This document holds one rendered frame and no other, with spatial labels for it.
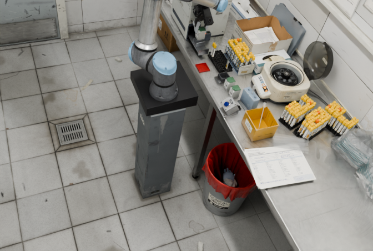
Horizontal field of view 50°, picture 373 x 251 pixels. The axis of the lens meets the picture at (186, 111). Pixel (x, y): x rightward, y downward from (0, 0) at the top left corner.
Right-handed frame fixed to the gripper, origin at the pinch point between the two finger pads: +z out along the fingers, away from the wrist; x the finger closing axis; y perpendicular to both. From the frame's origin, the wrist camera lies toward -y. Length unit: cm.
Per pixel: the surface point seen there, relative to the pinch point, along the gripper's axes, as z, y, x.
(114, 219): 101, -53, 67
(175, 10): 5.3, 30.2, 4.4
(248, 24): 3.5, 3.8, -36.1
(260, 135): 9, -75, -3
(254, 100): 4, -56, -8
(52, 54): 101, 116, 77
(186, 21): 0.8, 11.5, 4.4
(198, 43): 7.0, -2.4, 1.5
